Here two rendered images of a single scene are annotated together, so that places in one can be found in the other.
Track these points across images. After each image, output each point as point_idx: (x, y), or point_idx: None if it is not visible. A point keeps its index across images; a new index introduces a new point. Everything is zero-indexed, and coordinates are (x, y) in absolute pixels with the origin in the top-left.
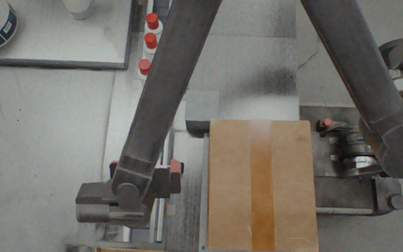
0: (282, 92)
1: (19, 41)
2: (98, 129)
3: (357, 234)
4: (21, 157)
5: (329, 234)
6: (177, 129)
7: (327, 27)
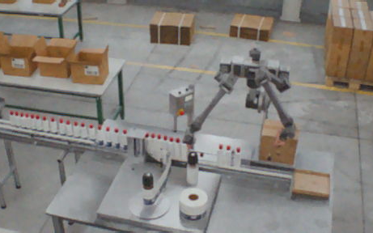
0: (239, 142)
1: None
2: (246, 188)
3: None
4: (255, 210)
5: None
6: None
7: (273, 77)
